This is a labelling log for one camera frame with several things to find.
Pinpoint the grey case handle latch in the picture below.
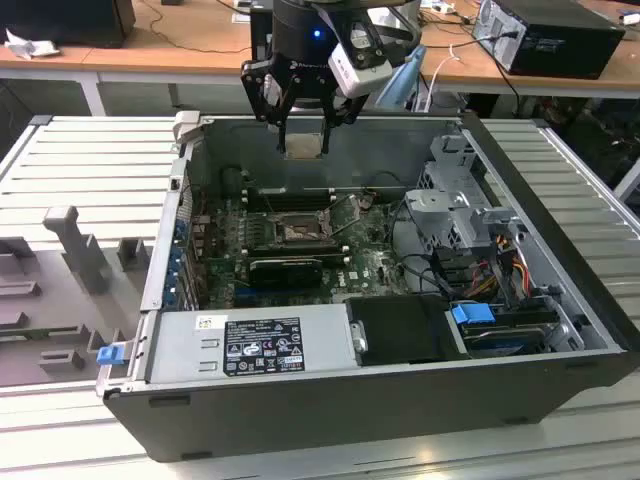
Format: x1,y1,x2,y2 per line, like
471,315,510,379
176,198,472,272
172,110,204,146

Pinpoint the black box on desk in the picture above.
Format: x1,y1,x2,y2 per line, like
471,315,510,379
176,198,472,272
0,0,136,50

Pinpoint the large black PC tower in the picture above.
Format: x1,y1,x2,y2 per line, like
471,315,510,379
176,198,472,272
472,0,626,81

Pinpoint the RAM slot with white clips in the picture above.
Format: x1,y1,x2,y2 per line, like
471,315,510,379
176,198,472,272
242,186,351,196
242,197,351,207

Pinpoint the black plastic shroud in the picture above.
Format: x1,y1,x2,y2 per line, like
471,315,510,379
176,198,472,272
344,294,471,366

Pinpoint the grey metal drive cage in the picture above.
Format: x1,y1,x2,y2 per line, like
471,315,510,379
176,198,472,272
403,132,531,251

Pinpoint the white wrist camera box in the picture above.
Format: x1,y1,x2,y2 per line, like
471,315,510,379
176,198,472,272
328,19,394,99

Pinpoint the crumpled white paper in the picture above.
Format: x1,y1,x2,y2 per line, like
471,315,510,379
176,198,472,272
4,27,61,61

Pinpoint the black cable with white label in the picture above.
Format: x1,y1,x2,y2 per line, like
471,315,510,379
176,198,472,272
218,166,251,196

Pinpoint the silver square CPU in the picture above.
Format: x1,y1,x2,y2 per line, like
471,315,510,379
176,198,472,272
282,133,325,161

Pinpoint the grey power supply with label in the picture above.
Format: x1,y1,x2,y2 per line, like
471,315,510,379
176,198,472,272
144,302,369,386

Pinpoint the wooden desk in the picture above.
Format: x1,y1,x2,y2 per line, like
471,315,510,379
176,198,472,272
419,0,640,119
0,0,274,119

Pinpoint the green motherboard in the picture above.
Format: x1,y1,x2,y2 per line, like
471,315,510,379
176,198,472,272
192,192,416,309

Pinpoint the CPU socket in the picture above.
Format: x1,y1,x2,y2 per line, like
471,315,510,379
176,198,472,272
269,209,334,246

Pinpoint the thin black cable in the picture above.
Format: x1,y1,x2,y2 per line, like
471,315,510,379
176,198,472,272
372,171,409,191

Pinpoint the grey parts rack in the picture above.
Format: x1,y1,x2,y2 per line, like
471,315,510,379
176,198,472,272
0,204,156,389

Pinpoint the blue expansion slot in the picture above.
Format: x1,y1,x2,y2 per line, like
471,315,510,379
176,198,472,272
230,284,264,307

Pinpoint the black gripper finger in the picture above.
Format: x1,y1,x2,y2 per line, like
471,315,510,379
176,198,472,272
321,84,369,155
241,58,301,153

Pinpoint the small black PC tower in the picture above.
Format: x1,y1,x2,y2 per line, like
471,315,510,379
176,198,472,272
249,5,276,69

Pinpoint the metal CPU socket cover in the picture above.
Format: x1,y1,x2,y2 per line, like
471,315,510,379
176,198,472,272
323,196,363,237

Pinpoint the pale blue teach pendant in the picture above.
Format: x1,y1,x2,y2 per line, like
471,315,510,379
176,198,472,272
374,44,429,112

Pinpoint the open black PC case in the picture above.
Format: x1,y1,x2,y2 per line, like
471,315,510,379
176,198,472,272
94,110,640,464

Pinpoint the yellow red wire bundle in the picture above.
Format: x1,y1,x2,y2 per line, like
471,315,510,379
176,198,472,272
469,234,534,301

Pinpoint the hard disk in blue carrier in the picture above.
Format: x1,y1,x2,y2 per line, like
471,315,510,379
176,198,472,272
449,299,549,359

